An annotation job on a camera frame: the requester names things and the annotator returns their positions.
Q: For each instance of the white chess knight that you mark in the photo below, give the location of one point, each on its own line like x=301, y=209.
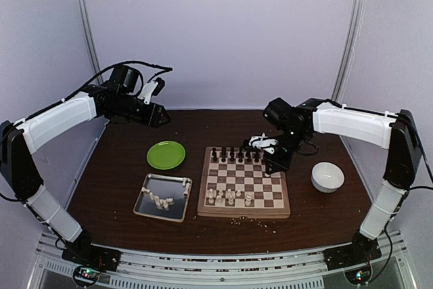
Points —
x=219, y=200

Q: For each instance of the aluminium frame post right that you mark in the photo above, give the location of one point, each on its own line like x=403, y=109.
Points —
x=348, y=54

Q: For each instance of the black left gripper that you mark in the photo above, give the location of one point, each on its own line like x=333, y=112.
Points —
x=151, y=118

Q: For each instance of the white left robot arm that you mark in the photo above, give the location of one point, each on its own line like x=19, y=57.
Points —
x=22, y=140

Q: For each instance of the aluminium frame post left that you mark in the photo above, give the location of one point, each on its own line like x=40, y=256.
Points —
x=89, y=40

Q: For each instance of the green plate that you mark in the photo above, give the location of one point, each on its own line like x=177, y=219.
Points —
x=166, y=155

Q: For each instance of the wooden chess board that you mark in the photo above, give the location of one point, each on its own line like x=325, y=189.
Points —
x=270, y=201

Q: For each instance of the metal tray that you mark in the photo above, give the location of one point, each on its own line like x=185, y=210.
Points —
x=157, y=213

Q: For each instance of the white chess pieces pile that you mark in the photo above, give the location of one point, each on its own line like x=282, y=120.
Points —
x=167, y=193

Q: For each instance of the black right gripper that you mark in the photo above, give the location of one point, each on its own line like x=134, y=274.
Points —
x=278, y=164

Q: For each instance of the black chess pieces row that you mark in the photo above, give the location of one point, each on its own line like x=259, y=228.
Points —
x=235, y=155

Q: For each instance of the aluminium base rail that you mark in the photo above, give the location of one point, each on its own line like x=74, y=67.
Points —
x=293, y=269

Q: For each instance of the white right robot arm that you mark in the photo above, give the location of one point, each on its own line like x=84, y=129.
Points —
x=392, y=136

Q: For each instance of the aluminium frame post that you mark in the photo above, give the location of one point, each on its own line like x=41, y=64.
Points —
x=348, y=54
x=89, y=40

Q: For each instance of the white chess king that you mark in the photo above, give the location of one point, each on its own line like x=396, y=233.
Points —
x=248, y=199

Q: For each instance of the white bowl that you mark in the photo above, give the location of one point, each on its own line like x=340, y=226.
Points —
x=327, y=177

